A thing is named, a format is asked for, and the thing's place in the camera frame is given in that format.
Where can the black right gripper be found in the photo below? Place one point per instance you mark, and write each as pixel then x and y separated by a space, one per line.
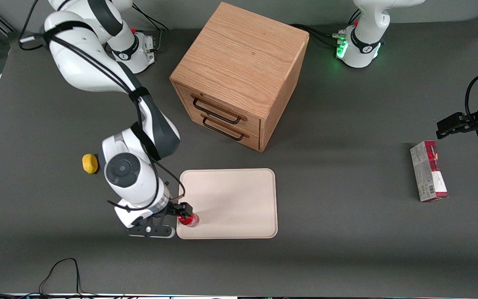
pixel 174 209

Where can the red soda can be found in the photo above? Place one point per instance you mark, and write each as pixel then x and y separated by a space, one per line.
pixel 191 221

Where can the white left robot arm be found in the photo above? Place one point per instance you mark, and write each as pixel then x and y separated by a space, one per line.
pixel 363 41

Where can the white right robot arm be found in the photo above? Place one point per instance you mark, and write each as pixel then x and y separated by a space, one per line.
pixel 81 62

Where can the beige rectangular tray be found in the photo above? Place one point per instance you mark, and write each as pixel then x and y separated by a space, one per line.
pixel 230 199

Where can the grey and red carton box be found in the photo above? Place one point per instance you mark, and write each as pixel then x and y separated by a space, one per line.
pixel 429 174

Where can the yellow lemon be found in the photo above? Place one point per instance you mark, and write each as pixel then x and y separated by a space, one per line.
pixel 90 163

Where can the wooden drawer cabinet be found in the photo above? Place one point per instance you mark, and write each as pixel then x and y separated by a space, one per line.
pixel 239 58

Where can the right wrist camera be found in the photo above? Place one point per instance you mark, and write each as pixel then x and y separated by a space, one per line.
pixel 152 231

